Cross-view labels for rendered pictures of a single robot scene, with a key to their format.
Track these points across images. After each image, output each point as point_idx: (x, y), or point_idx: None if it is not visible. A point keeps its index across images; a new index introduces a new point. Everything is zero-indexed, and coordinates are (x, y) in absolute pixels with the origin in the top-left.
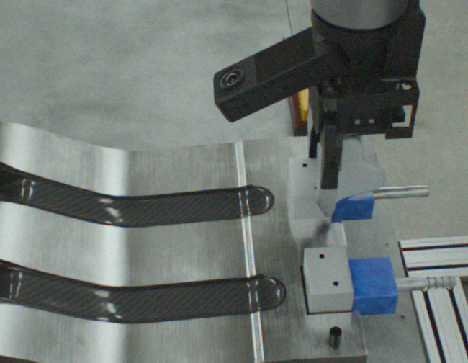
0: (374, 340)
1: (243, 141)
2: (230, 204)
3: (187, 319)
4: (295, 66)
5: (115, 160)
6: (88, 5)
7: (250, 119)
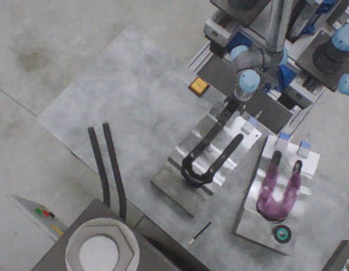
0: None
1: (208, 112)
2: (218, 125)
3: (234, 150)
4: (237, 107)
5: (192, 134)
6: (125, 99)
7: (187, 100)
